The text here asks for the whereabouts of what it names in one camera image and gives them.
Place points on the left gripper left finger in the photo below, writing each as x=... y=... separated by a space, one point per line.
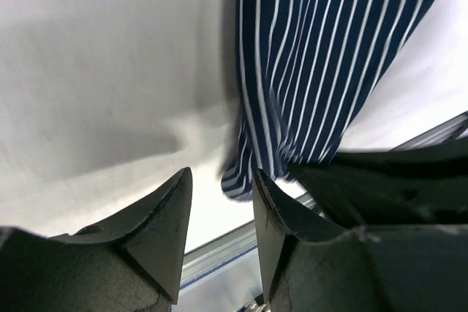
x=129 y=261

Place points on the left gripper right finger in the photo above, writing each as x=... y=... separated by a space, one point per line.
x=308 y=263

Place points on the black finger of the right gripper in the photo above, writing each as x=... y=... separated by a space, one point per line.
x=419 y=186

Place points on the navy striped underwear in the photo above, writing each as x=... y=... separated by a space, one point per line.
x=305 y=70

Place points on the aluminium frame rail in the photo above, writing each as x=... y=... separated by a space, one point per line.
x=239 y=246

